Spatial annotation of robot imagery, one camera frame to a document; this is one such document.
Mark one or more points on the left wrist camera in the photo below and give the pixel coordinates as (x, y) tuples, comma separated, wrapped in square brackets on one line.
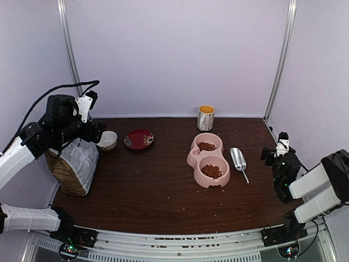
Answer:
[(84, 104)]

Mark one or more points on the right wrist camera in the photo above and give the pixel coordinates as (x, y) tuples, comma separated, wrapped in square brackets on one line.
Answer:
[(283, 145)]

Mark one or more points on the small patterned cup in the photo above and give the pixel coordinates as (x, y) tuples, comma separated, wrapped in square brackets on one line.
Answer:
[(138, 139)]

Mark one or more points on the aluminium front rail frame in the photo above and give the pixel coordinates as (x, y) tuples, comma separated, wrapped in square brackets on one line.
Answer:
[(246, 245)]

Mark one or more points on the floral mug yellow inside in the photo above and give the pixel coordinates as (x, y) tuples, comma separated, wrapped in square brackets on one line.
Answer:
[(205, 118)]

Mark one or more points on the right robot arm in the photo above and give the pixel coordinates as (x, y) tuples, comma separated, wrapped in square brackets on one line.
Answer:
[(331, 174)]

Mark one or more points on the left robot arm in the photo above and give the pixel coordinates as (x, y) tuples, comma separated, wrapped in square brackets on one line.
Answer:
[(68, 140)]

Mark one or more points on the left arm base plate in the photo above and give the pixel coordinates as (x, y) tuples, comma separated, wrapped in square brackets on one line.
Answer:
[(79, 237)]

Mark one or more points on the brown pet food bag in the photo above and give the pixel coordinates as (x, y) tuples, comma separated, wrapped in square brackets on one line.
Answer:
[(74, 167)]

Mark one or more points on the aluminium wall post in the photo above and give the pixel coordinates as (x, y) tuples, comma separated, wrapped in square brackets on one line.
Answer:
[(62, 13), (286, 43)]

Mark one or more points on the metal food scoop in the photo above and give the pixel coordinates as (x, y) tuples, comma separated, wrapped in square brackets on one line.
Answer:
[(239, 161)]

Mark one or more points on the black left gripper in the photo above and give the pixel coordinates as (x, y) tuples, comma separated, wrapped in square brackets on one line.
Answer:
[(88, 135)]

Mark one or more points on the left aluminium wall post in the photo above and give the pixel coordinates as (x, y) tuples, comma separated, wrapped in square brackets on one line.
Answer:
[(62, 13)]

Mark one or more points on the white ceramic bowl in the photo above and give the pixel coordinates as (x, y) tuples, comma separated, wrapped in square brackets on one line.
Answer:
[(108, 141)]

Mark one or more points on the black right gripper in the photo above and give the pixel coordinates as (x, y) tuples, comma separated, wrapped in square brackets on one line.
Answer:
[(270, 152)]

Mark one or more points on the right aluminium wall post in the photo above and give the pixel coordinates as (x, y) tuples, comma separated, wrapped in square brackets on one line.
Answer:
[(286, 43)]

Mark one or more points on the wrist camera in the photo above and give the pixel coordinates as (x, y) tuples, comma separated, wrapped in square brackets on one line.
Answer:
[(84, 104), (283, 145)]

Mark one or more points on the pink double pet bowl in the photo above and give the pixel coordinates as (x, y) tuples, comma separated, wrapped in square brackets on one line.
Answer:
[(198, 159)]

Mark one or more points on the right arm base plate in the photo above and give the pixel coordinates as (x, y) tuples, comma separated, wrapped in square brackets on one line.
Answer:
[(277, 235)]

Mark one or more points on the brown kibble pet food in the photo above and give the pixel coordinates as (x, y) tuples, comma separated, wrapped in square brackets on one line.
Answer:
[(212, 171)]

